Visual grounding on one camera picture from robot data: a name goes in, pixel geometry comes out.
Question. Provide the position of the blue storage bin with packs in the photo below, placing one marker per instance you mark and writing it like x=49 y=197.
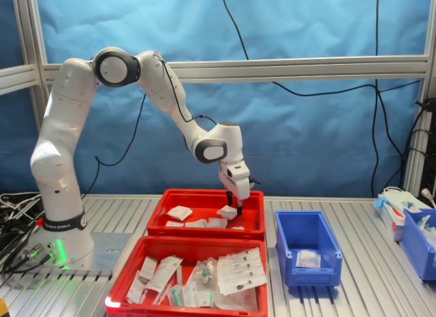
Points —
x=413 y=249

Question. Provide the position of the teal striped syringe pack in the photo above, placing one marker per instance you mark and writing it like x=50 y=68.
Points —
x=205 y=299

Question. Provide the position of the clear packaged green-white filter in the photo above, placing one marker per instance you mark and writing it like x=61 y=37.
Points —
x=204 y=271

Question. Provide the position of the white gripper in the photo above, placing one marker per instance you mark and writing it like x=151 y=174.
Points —
x=236 y=180

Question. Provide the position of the red plastic box with syringes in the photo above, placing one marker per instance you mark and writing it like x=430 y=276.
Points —
x=117 y=293

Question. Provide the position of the blue backdrop sheet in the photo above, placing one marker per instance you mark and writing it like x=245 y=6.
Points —
x=306 y=143

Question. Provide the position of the strip of needle blister packs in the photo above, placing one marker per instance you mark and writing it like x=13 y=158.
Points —
x=242 y=269

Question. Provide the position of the small white paper pack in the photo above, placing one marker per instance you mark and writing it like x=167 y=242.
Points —
x=148 y=266
x=134 y=289

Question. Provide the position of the yellow black object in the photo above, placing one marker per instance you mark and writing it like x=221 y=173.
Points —
x=2 y=308

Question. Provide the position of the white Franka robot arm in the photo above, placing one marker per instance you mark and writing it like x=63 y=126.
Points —
x=68 y=126

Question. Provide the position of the clear packs in blue bin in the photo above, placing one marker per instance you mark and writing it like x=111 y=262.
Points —
x=425 y=228

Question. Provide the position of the large white syringe paper pack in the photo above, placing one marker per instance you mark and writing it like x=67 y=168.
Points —
x=163 y=272

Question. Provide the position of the blue plastic bin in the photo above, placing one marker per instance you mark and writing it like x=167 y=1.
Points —
x=306 y=225

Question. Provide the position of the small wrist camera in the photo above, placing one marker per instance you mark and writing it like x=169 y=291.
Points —
x=252 y=183

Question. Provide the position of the aluminium profile frame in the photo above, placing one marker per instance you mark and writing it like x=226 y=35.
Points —
x=306 y=66

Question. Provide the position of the clear plastic syringe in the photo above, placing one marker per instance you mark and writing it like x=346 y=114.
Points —
x=179 y=279

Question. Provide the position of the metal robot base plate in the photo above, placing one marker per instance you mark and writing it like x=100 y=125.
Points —
x=109 y=252

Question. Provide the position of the white packaged bandage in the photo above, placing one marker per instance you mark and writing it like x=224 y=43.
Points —
x=308 y=259
x=173 y=224
x=217 y=223
x=178 y=212
x=195 y=224
x=237 y=227
x=226 y=212

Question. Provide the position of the green-tipped packaged syringe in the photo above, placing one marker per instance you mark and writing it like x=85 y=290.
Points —
x=175 y=294

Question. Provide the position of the clear syringe with pink cap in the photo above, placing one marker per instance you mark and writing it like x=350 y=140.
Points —
x=163 y=294

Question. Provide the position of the white cardboard dispenser box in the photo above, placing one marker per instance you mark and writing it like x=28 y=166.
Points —
x=391 y=223

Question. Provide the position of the white green printed pack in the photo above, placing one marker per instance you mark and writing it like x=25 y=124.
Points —
x=189 y=296

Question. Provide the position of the red plastic box with bandages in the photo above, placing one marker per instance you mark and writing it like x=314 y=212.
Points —
x=190 y=199

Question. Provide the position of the clear plastic bag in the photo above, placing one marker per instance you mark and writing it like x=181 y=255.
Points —
x=238 y=301

